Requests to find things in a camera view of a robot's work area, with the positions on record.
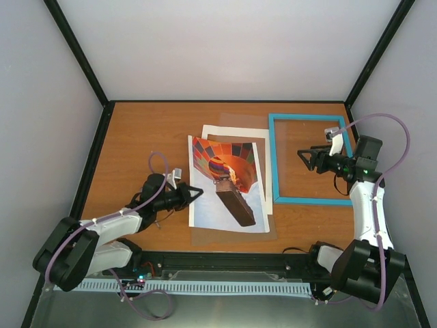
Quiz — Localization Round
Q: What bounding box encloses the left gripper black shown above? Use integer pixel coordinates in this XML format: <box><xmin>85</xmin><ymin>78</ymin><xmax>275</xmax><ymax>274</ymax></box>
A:
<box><xmin>154</xmin><ymin>182</ymin><xmax>203</xmax><ymax>211</ymax></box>

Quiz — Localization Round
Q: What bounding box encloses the colourful photo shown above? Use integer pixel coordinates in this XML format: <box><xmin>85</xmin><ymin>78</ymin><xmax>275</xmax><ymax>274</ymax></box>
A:
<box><xmin>188</xmin><ymin>135</ymin><xmax>270</xmax><ymax>234</ymax></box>

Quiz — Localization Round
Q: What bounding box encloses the blue picture frame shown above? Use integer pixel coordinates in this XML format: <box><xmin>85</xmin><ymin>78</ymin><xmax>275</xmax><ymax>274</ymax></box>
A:
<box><xmin>268</xmin><ymin>113</ymin><xmax>352</xmax><ymax>207</ymax></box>

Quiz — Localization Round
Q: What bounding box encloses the white photo mat board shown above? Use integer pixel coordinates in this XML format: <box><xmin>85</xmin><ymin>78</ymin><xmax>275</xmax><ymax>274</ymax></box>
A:
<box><xmin>201</xmin><ymin>125</ymin><xmax>273</xmax><ymax>215</ymax></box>

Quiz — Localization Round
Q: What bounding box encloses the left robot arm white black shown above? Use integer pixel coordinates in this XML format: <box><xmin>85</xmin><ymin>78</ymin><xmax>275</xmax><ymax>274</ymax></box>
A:
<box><xmin>32</xmin><ymin>174</ymin><xmax>203</xmax><ymax>292</ymax></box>

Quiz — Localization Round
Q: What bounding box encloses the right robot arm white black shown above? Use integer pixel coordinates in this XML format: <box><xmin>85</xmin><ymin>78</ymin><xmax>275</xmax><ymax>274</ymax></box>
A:
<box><xmin>297</xmin><ymin>136</ymin><xmax>406</xmax><ymax>305</ymax></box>

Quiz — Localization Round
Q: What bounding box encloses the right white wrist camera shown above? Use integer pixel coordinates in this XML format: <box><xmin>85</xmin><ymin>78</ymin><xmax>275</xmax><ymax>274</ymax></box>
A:
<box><xmin>324</xmin><ymin>127</ymin><xmax>343</xmax><ymax>156</ymax></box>

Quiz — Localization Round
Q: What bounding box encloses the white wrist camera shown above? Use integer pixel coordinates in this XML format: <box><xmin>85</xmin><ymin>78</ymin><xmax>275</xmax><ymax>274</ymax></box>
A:
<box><xmin>324</xmin><ymin>127</ymin><xmax>343</xmax><ymax>156</ymax></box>
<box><xmin>166</xmin><ymin>168</ymin><xmax>182</xmax><ymax>189</ymax></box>

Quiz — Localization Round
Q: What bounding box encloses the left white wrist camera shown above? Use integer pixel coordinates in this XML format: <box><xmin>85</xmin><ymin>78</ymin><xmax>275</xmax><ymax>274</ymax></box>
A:
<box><xmin>166</xmin><ymin>168</ymin><xmax>182</xmax><ymax>189</ymax></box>

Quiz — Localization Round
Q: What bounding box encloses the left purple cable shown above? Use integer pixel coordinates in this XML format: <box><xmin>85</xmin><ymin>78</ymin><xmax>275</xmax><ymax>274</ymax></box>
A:
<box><xmin>44</xmin><ymin>152</ymin><xmax>170</xmax><ymax>288</ymax></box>

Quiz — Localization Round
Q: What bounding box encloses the black mounting rail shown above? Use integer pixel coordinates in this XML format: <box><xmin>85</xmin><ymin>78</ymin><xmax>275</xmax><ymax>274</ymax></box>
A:
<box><xmin>115</xmin><ymin>251</ymin><xmax>330</xmax><ymax>282</ymax></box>

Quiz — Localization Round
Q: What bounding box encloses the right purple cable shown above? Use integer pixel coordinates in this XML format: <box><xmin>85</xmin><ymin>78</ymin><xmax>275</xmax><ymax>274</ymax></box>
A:
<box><xmin>336</xmin><ymin>112</ymin><xmax>411</xmax><ymax>312</ymax></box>

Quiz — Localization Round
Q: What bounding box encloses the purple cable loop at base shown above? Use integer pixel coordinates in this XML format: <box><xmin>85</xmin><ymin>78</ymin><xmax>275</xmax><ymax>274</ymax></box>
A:
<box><xmin>109</xmin><ymin>268</ymin><xmax>173</xmax><ymax>320</ymax></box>

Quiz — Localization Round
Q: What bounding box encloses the light blue slotted cable duct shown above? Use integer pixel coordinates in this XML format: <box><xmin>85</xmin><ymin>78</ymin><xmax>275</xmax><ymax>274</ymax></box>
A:
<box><xmin>73</xmin><ymin>278</ymin><xmax>311</xmax><ymax>299</ymax></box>

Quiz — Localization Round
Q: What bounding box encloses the black enclosure frame post right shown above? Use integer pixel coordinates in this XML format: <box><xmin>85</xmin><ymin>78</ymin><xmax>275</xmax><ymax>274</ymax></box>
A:
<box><xmin>344</xmin><ymin>0</ymin><xmax>416</xmax><ymax>110</ymax></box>

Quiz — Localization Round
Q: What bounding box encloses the black enclosure frame post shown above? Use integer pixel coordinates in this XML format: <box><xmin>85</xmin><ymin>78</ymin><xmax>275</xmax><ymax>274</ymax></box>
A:
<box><xmin>43</xmin><ymin>0</ymin><xmax>109</xmax><ymax>108</ymax></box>
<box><xmin>344</xmin><ymin>0</ymin><xmax>416</xmax><ymax>110</ymax></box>

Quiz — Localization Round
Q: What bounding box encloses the black enclosure frame post left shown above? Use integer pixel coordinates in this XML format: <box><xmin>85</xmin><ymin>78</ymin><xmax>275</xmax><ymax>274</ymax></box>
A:
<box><xmin>43</xmin><ymin>0</ymin><xmax>109</xmax><ymax>108</ymax></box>

